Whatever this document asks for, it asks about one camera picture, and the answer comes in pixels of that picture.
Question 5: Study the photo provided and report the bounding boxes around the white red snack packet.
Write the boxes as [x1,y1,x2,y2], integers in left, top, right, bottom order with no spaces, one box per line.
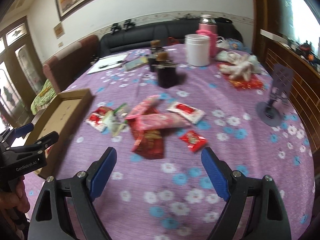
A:
[85,106,113,132]

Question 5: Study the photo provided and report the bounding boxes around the white green snack packet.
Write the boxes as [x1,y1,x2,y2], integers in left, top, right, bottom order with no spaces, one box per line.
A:
[103,111,127,137]

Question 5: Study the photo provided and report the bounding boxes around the dark red foil packet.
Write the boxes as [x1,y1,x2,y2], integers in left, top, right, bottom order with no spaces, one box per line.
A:
[131,128,164,159]

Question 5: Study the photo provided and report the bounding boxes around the red foil candy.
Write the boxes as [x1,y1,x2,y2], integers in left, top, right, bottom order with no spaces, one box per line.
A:
[180,130,207,153]

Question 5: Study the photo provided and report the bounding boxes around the small white red packet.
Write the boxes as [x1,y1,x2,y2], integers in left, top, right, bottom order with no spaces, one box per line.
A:
[167,101,205,124]

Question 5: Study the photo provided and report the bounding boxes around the person's left hand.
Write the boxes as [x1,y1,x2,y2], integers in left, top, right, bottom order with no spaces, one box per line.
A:
[0,176,30,213]

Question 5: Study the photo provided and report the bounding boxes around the brown cardboard tray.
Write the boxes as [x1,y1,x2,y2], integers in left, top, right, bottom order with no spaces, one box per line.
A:
[25,88,93,179]

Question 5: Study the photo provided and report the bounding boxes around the green floral cloth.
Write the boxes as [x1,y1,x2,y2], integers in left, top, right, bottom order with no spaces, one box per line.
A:
[30,79,56,115]

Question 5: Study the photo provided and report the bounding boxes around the brown red armchair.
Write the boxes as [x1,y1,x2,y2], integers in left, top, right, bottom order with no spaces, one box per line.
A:
[42,35,99,93]

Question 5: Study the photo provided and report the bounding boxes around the clear green-edged snack packet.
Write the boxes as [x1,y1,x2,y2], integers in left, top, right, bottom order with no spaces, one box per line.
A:
[114,103,130,122]

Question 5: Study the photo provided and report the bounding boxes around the white paper pad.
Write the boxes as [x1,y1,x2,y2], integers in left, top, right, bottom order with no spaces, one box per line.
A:
[87,53,129,75]

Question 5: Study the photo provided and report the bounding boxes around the black white pen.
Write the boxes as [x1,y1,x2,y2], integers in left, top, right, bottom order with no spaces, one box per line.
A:
[99,60,124,69]

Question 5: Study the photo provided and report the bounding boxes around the black phone stand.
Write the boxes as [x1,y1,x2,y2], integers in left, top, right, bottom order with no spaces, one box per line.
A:
[255,63,293,127]

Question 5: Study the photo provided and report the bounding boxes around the pink cartoon snack packet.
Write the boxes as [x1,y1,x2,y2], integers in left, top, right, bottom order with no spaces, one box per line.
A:
[125,95,160,120]

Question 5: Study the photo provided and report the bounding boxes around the small colourful notebook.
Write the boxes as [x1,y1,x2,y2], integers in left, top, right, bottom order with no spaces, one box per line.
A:
[123,56,148,72]

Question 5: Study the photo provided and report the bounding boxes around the purple floral tablecloth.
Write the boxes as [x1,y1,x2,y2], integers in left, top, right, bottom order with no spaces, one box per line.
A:
[23,43,316,240]

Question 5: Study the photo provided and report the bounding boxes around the black device on sofa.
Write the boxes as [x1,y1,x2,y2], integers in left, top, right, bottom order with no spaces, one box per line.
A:
[123,19,136,31]
[111,23,122,35]

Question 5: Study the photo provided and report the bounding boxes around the black jar with wooden knob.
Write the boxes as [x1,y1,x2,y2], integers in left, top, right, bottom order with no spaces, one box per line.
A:
[153,51,178,88]

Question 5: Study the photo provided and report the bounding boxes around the black leather sofa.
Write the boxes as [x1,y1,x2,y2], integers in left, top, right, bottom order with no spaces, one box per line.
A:
[98,17,242,58]

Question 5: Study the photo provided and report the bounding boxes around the red foil bag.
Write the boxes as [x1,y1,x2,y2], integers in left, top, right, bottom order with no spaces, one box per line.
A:
[217,63,263,89]

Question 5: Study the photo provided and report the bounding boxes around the rear black jar wooden knob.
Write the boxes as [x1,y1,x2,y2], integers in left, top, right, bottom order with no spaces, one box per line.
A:
[150,40,163,55]

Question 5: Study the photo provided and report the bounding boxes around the white work gloves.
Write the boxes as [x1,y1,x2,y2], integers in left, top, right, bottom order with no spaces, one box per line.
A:
[215,50,261,82]

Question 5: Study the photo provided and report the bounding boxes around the white plastic canister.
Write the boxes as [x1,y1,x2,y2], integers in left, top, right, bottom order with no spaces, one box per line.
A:
[184,34,210,67]

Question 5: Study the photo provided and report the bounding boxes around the pink thermos flask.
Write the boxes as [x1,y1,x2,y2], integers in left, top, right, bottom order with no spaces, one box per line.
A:
[196,14,217,57]

